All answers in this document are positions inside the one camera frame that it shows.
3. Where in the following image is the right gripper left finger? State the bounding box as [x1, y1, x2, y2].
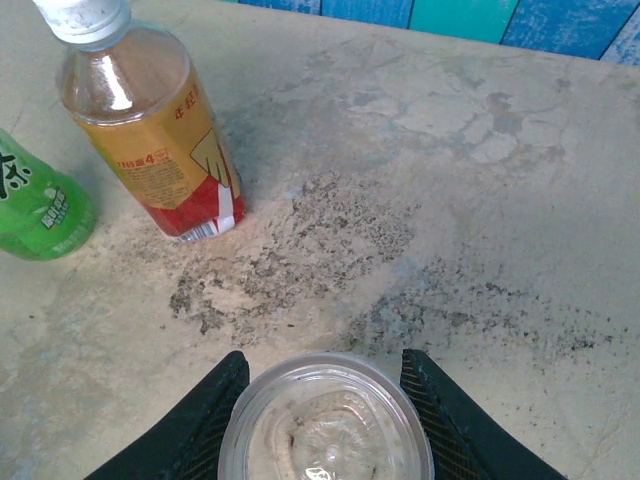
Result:
[84, 349, 250, 480]

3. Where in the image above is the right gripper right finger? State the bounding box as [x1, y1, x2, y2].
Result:
[399, 348, 569, 480]

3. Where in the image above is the clear plastic bottle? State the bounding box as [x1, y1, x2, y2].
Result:
[217, 351, 435, 480]

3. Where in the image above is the green plastic bottle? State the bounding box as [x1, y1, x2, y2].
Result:
[0, 127, 97, 262]

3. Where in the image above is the tea bottle orange red label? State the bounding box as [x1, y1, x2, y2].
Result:
[32, 0, 247, 245]

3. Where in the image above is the small white printed bottle cap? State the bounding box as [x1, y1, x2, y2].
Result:
[32, 0, 132, 51]

